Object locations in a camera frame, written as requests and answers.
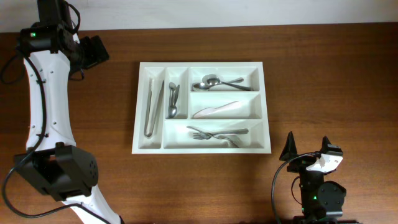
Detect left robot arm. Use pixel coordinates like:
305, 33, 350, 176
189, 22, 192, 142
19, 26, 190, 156
14, 1, 122, 223

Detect pink plastic knife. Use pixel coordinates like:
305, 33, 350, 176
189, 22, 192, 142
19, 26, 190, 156
193, 101, 242, 118

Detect steel fork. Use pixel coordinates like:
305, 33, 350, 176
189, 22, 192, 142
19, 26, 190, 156
187, 126, 243, 148
192, 129, 249, 140

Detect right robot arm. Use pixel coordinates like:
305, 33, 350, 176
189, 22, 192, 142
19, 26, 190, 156
279, 132, 346, 223

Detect white plastic cutlery tray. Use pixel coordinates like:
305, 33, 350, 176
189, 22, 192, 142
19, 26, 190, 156
132, 62, 271, 154

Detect small steel teaspoon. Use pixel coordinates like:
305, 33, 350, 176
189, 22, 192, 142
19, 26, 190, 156
172, 85, 180, 105
168, 82, 177, 118

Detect large steel spoon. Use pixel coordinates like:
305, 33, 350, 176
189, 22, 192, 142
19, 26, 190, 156
192, 78, 244, 91
202, 74, 253, 91

